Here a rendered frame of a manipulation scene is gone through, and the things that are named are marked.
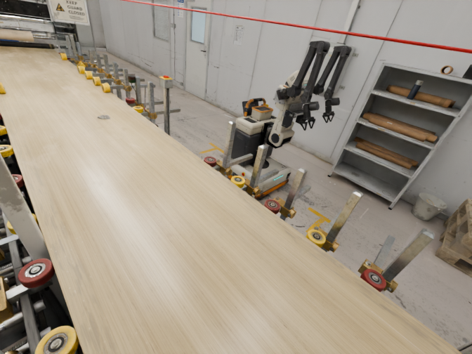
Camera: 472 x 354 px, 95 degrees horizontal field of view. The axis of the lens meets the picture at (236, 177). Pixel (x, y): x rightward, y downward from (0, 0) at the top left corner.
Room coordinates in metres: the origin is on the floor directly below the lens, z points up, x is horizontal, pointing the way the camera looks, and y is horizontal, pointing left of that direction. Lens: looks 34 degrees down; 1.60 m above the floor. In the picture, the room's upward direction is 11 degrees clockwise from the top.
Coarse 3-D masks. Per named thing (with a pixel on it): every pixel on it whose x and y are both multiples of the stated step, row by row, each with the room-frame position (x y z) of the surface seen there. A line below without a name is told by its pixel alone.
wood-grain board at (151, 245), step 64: (0, 64) 2.30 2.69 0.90; (64, 64) 2.80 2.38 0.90; (64, 128) 1.22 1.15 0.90; (128, 128) 1.39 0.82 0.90; (64, 192) 0.66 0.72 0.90; (128, 192) 0.74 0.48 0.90; (192, 192) 0.83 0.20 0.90; (64, 256) 0.39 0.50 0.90; (128, 256) 0.43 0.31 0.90; (192, 256) 0.47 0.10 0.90; (256, 256) 0.53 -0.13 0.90; (320, 256) 0.58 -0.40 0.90; (128, 320) 0.24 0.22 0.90; (192, 320) 0.27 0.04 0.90; (256, 320) 0.31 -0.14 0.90; (320, 320) 0.34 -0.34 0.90; (384, 320) 0.38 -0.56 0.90
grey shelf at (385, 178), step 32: (384, 64) 2.85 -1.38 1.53; (384, 96) 2.75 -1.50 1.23; (448, 96) 2.76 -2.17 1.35; (352, 128) 2.85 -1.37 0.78; (384, 128) 2.69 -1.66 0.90; (448, 128) 2.32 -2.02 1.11; (352, 160) 3.12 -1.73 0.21; (384, 160) 2.62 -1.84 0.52; (416, 160) 2.69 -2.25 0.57; (384, 192) 2.47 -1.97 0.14
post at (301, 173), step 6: (300, 174) 0.89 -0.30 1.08; (294, 180) 0.90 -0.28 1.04; (300, 180) 0.88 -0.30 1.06; (294, 186) 0.89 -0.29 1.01; (300, 186) 0.89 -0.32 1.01; (294, 192) 0.88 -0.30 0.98; (288, 198) 0.89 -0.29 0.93; (294, 198) 0.88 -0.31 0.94; (288, 204) 0.89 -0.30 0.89; (282, 216) 0.89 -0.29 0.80
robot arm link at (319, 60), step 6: (318, 48) 1.86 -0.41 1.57; (318, 54) 1.88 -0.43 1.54; (324, 54) 1.88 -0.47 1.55; (318, 60) 1.88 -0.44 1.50; (318, 66) 1.87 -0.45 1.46; (312, 72) 1.89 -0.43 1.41; (318, 72) 1.89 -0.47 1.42; (312, 78) 1.88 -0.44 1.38; (312, 84) 1.87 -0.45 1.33; (306, 90) 1.89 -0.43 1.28; (312, 90) 1.89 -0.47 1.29; (306, 96) 1.87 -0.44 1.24; (306, 102) 1.89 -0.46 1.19
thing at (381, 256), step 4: (388, 236) 0.84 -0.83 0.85; (392, 236) 0.85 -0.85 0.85; (388, 240) 0.81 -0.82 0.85; (392, 240) 0.82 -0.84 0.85; (384, 244) 0.78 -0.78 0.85; (388, 244) 0.78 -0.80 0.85; (392, 244) 0.79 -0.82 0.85; (384, 248) 0.75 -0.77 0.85; (388, 248) 0.76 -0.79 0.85; (380, 252) 0.72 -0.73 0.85; (384, 252) 0.72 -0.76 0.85; (388, 252) 0.73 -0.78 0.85; (376, 256) 0.71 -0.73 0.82; (380, 256) 0.69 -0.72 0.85; (384, 256) 0.70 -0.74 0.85; (376, 260) 0.67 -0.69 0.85; (380, 260) 0.67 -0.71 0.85; (384, 260) 0.68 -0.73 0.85; (376, 264) 0.65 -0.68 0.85; (380, 264) 0.65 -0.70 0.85
